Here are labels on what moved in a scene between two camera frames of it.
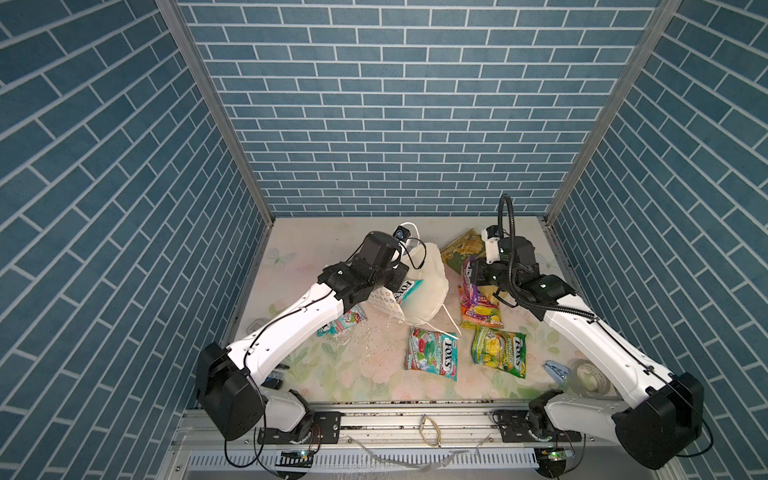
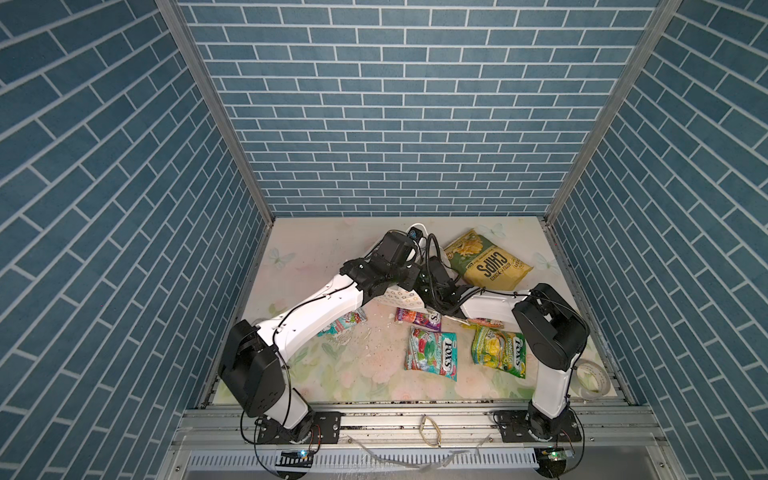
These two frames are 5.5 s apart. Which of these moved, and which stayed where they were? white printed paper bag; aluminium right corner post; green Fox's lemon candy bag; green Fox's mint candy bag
Moved: white printed paper bag
Stayed: green Fox's mint candy bag; green Fox's lemon candy bag; aluminium right corner post
